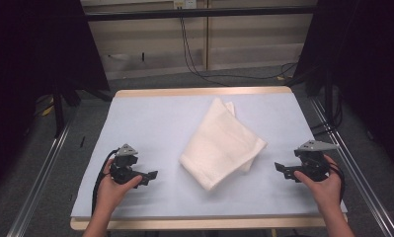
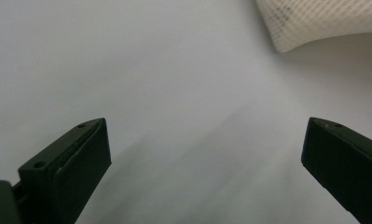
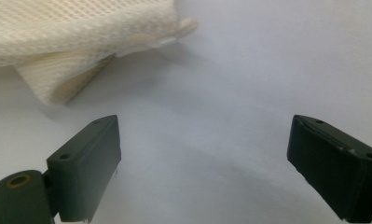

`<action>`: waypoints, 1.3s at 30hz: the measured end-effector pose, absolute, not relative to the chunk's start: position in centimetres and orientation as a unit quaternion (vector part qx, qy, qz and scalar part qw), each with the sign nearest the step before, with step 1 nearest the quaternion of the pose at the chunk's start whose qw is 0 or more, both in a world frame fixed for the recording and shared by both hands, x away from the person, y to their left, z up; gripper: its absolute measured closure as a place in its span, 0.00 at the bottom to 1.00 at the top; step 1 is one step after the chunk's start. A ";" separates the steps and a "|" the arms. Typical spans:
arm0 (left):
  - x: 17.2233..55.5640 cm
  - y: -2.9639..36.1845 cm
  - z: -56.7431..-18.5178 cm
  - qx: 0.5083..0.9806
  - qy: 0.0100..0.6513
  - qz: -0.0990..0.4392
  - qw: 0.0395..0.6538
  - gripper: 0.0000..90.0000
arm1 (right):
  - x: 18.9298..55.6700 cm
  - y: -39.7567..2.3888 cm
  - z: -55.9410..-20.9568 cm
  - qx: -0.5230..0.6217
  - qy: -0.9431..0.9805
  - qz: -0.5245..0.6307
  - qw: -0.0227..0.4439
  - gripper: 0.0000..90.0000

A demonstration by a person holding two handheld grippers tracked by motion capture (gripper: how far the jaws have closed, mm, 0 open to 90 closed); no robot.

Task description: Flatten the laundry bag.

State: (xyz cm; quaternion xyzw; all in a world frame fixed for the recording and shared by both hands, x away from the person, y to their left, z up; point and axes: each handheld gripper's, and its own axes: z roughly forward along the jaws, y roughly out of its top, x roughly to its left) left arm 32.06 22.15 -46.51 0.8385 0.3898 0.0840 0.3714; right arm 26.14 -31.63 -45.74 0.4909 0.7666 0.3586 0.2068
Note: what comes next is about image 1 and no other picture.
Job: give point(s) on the black metal stand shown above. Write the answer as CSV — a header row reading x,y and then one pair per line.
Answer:
x,y
59,112

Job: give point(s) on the person's right hand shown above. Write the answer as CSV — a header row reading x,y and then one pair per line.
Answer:
x,y
326,189

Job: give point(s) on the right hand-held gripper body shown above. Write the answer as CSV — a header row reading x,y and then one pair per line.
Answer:
x,y
313,164

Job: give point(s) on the aluminium floor rail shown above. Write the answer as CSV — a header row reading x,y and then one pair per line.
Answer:
x,y
365,184
36,191

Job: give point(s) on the light blue table mat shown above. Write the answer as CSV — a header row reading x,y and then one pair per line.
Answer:
x,y
151,131

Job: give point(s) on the yellow tape strip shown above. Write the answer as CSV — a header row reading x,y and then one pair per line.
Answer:
x,y
48,110

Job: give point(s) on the person's left hand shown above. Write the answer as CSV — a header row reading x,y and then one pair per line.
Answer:
x,y
112,194

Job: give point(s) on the white wall outlet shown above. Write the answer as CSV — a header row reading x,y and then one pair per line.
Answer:
x,y
184,4

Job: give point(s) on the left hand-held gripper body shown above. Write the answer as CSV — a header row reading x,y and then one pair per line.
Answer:
x,y
122,171

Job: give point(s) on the black curtain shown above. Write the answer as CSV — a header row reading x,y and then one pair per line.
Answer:
x,y
30,65
365,65

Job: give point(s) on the black horizontal bar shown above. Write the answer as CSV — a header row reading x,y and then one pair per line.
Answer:
x,y
201,13

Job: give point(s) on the wooden table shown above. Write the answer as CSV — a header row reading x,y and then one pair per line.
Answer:
x,y
201,91

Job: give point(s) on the white mesh laundry bag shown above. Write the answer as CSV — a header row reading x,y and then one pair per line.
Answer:
x,y
220,144

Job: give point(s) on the small black floor object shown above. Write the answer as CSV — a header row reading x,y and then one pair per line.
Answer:
x,y
82,141

